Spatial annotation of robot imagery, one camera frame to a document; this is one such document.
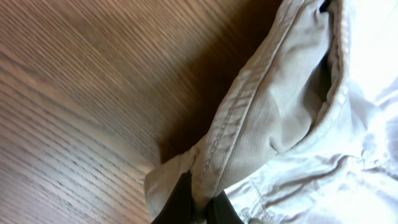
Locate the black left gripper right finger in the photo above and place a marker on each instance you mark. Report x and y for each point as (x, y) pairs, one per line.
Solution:
(220, 211)

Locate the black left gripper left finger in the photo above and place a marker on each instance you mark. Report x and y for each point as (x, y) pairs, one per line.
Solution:
(178, 207)

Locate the beige cotton shorts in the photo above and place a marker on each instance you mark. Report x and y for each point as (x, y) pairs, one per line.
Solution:
(307, 132)

